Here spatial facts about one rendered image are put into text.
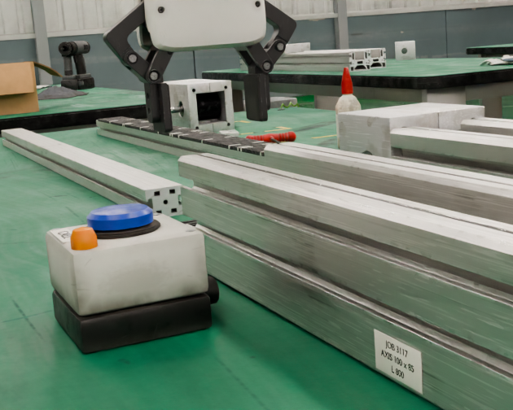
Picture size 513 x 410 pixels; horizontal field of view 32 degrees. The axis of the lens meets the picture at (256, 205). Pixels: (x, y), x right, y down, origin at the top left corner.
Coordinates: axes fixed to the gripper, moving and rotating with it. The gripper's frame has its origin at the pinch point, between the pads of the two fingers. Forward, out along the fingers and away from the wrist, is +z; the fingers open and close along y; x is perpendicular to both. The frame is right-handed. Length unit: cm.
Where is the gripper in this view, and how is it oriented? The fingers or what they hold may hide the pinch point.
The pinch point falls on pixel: (209, 111)
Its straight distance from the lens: 75.0
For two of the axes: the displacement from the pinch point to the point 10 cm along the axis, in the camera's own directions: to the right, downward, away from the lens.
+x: 4.0, 1.4, -9.1
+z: 0.7, 9.8, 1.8
